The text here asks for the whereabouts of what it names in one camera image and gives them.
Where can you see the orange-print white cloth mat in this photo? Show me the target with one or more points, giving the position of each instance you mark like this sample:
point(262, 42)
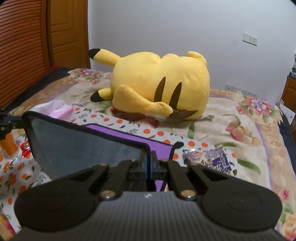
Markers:
point(23, 162)

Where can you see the floral bed blanket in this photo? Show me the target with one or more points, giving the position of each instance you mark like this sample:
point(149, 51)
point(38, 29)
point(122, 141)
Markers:
point(254, 134)

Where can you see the purple white snack packet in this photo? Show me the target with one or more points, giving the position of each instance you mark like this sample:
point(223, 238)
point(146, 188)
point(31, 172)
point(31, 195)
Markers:
point(217, 159)

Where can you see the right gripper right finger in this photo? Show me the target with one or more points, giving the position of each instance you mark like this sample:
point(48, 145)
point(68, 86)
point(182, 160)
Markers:
point(174, 175)

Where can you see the yellow Pikachu plush toy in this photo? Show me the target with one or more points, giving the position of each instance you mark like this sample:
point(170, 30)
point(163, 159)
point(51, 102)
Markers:
point(171, 86)

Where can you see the pink tissue box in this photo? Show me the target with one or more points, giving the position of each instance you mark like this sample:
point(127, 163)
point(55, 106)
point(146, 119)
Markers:
point(56, 109)

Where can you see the red candy wrapper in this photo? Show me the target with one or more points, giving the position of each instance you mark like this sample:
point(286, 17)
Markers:
point(25, 148)

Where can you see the white wall switch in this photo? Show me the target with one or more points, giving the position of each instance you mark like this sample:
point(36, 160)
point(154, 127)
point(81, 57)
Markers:
point(250, 39)

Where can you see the purple grey microfiber towel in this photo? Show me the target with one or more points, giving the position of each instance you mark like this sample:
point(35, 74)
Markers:
point(62, 148)

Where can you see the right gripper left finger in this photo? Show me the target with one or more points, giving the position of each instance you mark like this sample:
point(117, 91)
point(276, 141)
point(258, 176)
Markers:
point(128, 175)

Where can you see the wooden cabinet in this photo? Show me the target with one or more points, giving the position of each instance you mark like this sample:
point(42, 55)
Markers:
point(289, 94)

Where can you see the wooden louvred wardrobe door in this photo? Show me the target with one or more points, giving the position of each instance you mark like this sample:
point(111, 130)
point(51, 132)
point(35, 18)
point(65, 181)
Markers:
point(36, 37)

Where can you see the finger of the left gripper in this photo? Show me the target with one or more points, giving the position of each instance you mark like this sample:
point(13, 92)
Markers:
point(9, 123)

